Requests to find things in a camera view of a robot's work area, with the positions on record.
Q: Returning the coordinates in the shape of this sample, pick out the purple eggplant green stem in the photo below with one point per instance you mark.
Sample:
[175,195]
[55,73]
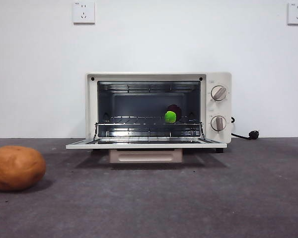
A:
[170,117]

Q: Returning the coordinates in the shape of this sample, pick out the beige oven knob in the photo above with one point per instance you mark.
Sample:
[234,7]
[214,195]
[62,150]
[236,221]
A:
[218,123]
[218,93]

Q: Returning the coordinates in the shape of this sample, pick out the white toaster oven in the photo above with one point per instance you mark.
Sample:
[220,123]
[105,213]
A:
[218,109]

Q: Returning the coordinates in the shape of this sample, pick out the brown potato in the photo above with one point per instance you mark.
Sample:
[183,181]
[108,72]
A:
[15,168]

